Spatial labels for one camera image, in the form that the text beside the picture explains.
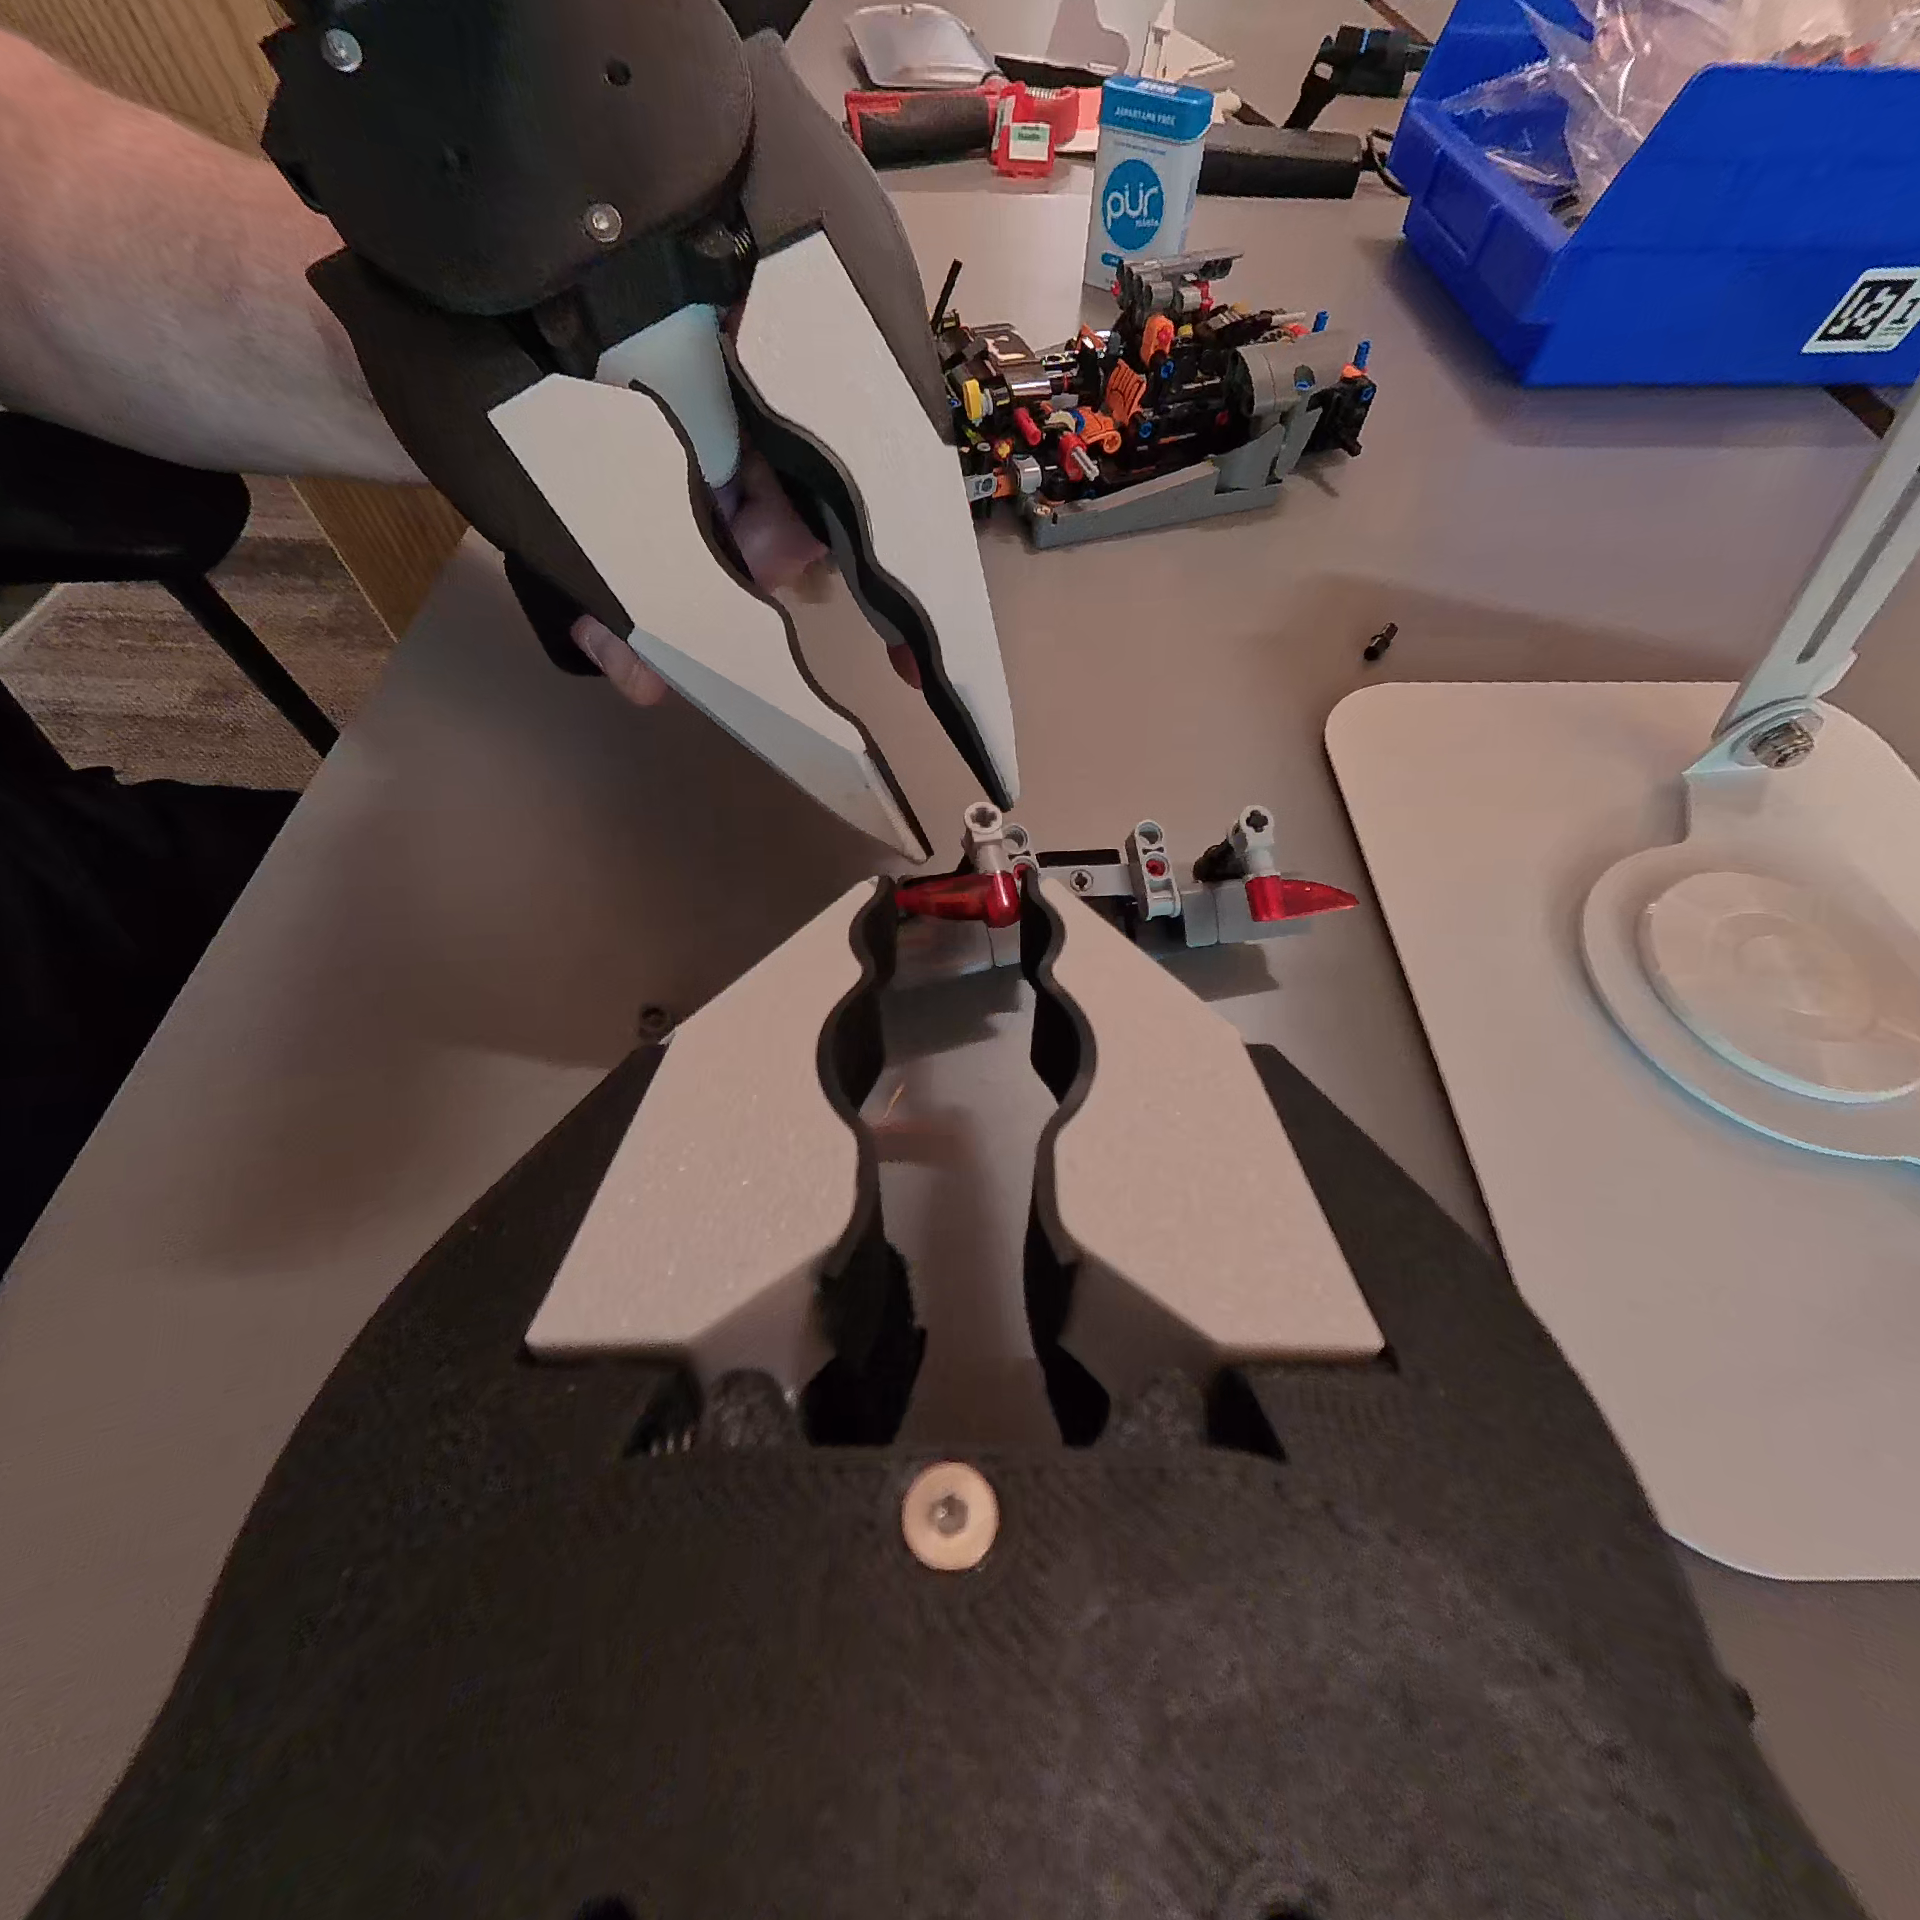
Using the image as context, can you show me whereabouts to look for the white blue mint pouch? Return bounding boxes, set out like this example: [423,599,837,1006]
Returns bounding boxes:
[1084,76,1217,297]

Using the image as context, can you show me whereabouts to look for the clear plastic bags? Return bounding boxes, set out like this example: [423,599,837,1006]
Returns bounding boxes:
[1464,0,1794,218]

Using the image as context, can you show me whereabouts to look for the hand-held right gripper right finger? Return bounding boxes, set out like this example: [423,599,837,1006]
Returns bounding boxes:
[1020,866,1391,1412]

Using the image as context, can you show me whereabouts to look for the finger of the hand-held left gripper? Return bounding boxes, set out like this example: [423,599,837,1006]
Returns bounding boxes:
[484,372,936,866]
[727,224,1028,815]

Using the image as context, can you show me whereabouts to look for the lego car chassis assembly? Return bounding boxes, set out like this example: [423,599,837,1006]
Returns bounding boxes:
[928,247,1378,548]

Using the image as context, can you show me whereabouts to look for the black red handled tool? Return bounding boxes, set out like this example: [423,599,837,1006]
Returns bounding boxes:
[844,82,1106,168]

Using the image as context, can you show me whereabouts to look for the silver foil pouch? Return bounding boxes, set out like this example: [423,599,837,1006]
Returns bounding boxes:
[844,0,994,86]

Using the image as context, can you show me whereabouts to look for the blue plastic bin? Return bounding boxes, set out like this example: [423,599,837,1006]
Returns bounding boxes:
[1387,0,1920,388]

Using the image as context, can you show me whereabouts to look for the grey lego subassembly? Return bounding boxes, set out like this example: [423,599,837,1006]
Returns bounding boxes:
[901,802,1363,975]

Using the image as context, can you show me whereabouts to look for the black cylinder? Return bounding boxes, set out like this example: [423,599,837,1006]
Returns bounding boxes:
[1201,119,1370,200]

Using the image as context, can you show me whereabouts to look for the white metal book stand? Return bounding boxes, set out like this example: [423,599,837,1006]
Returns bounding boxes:
[1324,426,1920,1583]

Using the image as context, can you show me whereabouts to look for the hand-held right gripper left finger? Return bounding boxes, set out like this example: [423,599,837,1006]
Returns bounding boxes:
[520,878,922,1412]

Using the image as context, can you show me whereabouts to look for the white folded paper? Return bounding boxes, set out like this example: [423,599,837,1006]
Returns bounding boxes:
[1043,0,1234,79]

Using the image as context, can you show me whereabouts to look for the black strapped device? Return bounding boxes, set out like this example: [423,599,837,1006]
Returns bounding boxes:
[1287,22,1427,133]

